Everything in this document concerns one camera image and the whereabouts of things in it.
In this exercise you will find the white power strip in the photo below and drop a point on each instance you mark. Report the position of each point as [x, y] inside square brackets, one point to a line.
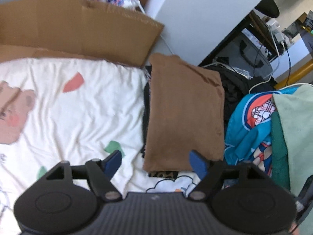
[274, 27]

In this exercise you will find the brown printed t-shirt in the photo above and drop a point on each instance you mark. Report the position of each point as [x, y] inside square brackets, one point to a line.
[186, 113]

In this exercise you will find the leopard print cloth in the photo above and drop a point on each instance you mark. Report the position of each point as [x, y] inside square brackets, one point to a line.
[164, 174]

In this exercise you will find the black folded garment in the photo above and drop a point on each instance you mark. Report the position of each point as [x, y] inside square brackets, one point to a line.
[236, 87]

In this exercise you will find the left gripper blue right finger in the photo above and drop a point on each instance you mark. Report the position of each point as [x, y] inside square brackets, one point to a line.
[210, 174]

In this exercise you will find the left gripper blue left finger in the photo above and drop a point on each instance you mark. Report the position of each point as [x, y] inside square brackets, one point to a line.
[99, 175]

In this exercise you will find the teal printed fabric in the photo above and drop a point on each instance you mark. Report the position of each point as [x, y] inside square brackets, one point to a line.
[248, 135]

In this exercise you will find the cream bear print blanket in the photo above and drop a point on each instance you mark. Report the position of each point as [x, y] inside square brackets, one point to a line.
[74, 110]

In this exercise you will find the brown cardboard sheet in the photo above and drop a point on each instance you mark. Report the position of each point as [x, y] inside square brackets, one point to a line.
[76, 29]

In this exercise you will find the black suitcase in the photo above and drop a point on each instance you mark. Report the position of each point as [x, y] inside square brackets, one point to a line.
[247, 53]

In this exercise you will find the black round chair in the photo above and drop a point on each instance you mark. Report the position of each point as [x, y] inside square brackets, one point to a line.
[268, 8]

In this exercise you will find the light green towel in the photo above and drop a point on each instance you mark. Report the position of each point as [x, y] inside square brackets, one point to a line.
[292, 138]

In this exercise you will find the white pillar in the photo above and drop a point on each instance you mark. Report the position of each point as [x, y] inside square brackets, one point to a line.
[193, 28]

